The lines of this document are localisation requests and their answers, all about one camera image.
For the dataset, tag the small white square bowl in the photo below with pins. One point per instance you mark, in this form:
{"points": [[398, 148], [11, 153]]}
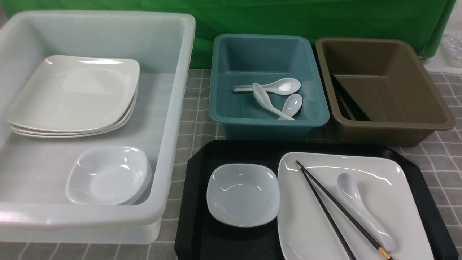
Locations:
{"points": [[243, 195]]}

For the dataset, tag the white ceramic spoon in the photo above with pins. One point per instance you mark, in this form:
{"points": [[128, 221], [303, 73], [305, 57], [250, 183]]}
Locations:
{"points": [[349, 191]]}

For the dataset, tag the large white square plate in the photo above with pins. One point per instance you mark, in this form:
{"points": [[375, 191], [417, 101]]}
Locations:
{"points": [[304, 230]]}

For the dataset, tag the top stacked white plate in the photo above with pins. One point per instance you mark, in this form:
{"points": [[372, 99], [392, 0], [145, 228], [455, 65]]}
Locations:
{"points": [[75, 94]]}

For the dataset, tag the white spoon middle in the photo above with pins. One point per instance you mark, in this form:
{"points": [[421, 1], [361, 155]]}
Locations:
{"points": [[263, 99]]}

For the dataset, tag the teal plastic bin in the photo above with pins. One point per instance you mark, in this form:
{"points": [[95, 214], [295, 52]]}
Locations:
{"points": [[244, 59]]}

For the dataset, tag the white spoon right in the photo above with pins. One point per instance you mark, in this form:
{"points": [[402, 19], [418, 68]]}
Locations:
{"points": [[292, 105]]}

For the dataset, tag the white spoon top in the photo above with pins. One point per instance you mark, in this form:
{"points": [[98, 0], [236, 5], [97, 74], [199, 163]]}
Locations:
{"points": [[284, 86]]}

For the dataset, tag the black serving tray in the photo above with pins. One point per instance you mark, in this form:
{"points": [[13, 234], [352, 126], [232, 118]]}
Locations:
{"points": [[201, 237]]}

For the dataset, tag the black chopsticks in bin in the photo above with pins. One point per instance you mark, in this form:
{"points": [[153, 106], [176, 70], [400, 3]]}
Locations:
{"points": [[346, 103]]}

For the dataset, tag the stacked small white bowls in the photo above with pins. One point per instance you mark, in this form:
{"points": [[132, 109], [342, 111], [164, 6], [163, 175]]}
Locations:
{"points": [[109, 175]]}

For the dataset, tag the brown plastic bin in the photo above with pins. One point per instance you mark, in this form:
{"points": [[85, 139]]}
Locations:
{"points": [[390, 84]]}

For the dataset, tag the lower stacked white plates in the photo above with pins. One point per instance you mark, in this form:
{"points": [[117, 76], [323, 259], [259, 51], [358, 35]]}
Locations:
{"points": [[41, 134]]}

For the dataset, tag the large translucent white bin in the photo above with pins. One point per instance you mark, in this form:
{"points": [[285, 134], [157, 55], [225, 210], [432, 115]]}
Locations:
{"points": [[34, 171]]}

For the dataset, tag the green backdrop cloth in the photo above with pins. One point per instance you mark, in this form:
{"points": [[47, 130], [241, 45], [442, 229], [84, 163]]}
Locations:
{"points": [[420, 23]]}

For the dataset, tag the clear plastic bag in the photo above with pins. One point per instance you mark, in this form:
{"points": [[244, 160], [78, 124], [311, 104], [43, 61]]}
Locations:
{"points": [[452, 49]]}

